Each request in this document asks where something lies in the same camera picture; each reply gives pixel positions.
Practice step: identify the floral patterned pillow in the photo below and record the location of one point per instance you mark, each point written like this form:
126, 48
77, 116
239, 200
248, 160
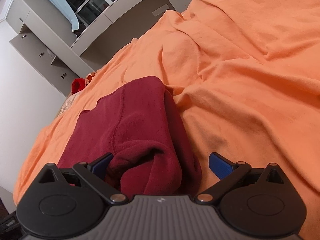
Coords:
67, 103

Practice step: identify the small bright red cloth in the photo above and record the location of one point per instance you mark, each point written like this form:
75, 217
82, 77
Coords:
78, 85

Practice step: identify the light blue curtain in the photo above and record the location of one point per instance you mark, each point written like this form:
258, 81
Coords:
67, 11

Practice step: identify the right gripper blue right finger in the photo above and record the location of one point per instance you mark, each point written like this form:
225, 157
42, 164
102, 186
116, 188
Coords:
225, 169

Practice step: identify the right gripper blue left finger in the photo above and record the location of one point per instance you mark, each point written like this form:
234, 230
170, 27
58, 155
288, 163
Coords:
94, 170

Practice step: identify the orange bed sheet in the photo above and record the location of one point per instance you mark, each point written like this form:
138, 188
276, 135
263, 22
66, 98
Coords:
245, 78

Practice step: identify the grey built-in desk cabinet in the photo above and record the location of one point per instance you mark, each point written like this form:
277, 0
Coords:
67, 39

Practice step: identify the dark red long-sleeve garment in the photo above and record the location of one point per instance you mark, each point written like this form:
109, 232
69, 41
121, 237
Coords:
138, 124

